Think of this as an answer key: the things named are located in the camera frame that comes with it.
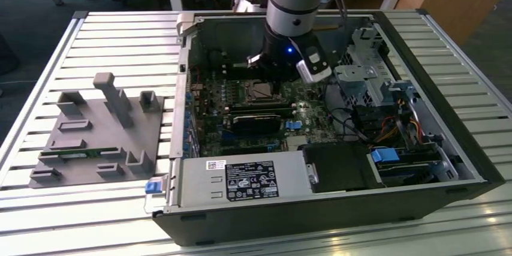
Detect black grey PC case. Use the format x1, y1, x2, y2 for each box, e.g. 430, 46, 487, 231
150, 8, 506, 246

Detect metal socket cover frame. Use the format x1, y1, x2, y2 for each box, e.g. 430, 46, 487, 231
243, 79, 286, 104

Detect green RAM stick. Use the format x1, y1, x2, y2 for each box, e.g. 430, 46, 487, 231
59, 147, 103, 159

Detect grey power supply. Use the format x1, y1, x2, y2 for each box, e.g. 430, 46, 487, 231
166, 150, 318, 212

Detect green motherboard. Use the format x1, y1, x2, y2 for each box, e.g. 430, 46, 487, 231
187, 64, 342, 158

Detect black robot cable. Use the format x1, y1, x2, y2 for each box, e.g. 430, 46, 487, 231
326, 0, 348, 29

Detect black graphics card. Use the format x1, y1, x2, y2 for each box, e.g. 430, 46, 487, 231
231, 114, 283, 134

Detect grey metal drive cage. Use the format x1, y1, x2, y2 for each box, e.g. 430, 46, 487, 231
331, 27, 414, 107

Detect silver green CPU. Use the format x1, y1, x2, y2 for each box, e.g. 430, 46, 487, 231
252, 82, 275, 98

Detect grey case latch handle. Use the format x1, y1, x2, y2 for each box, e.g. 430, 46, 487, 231
175, 13, 202, 37

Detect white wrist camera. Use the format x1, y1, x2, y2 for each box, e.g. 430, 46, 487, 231
295, 45, 334, 85

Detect coloured power wires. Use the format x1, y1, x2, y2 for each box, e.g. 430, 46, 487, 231
375, 116, 426, 146

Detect black data cable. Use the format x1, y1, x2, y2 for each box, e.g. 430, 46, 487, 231
324, 80, 375, 144

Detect grey parts rack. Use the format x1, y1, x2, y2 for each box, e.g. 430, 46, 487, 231
30, 72, 166, 189

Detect silver chipset heatsink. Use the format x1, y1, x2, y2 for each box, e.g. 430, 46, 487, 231
287, 135, 310, 149

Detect blue release latch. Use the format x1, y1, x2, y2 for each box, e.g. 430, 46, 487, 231
146, 177, 167, 196

